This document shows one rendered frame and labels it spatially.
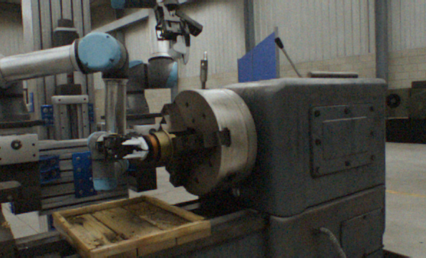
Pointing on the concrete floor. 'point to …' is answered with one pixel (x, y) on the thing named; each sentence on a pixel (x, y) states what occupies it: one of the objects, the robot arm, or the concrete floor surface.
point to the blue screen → (260, 61)
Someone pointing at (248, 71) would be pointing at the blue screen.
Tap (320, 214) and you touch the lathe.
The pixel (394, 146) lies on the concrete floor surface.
